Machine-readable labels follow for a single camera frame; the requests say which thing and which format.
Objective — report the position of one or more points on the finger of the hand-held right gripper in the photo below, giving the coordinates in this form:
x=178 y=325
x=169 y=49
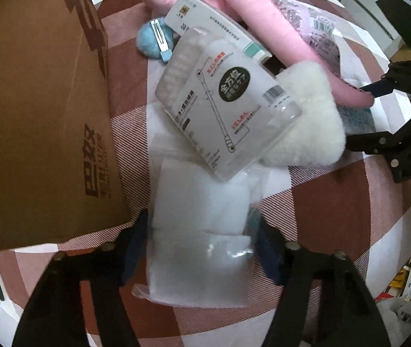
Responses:
x=380 y=87
x=375 y=141

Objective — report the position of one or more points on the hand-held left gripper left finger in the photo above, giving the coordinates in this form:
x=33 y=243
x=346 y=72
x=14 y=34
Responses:
x=138 y=242

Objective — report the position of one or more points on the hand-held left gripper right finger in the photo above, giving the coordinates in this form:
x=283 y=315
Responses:
x=266 y=249

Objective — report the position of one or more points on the clear bag of cotton pads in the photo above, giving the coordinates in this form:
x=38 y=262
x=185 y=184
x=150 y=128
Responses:
x=198 y=271

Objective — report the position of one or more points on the pink plush toy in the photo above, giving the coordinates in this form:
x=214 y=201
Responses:
x=263 y=18

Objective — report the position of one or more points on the brown cardboard box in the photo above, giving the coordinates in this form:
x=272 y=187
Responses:
x=39 y=115

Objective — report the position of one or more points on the white teal-striped medicine box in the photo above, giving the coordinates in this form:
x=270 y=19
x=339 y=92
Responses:
x=205 y=21

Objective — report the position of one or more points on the blue pom-pom hair clip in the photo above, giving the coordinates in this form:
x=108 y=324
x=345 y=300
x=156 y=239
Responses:
x=147 y=39

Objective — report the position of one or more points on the light blue printed packet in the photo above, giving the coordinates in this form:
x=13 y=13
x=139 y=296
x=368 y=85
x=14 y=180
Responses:
x=357 y=119

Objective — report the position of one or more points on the white fluffy plush piece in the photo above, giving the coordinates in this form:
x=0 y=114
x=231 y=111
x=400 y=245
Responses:
x=317 y=115

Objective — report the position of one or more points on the brown white checked bedsheet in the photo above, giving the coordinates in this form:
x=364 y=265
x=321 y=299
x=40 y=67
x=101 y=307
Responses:
x=335 y=195

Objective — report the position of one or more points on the pink printed plastic packet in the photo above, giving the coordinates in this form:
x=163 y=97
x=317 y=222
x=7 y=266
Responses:
x=317 y=32

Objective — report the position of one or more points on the white wardrobe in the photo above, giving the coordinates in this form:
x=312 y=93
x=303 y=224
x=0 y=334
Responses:
x=368 y=3

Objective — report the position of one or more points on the clear cotton swab box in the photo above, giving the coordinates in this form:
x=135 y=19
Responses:
x=209 y=115

